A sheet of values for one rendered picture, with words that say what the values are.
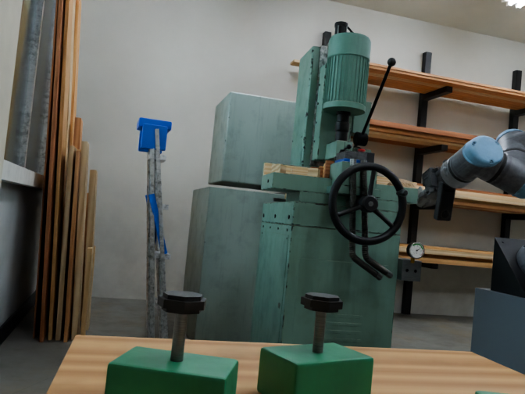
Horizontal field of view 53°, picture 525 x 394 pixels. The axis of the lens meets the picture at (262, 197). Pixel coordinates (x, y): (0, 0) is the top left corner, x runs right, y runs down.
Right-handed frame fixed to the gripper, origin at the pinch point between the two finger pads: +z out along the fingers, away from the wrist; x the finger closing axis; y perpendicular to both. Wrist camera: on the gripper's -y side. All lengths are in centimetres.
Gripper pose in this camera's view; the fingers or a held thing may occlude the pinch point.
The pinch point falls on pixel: (421, 206)
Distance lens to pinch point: 177.8
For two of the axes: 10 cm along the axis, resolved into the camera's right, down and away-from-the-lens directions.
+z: -2.1, 3.8, 9.0
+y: 0.2, -9.2, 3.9
